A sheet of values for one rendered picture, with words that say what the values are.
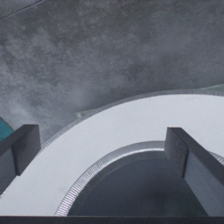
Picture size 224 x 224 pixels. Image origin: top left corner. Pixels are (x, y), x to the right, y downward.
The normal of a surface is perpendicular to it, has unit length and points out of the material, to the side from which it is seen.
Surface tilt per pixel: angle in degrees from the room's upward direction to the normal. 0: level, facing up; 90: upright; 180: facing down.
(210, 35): 0
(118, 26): 0
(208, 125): 90
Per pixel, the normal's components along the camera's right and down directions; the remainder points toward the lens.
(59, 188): -0.31, -0.74
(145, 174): 0.02, 0.62
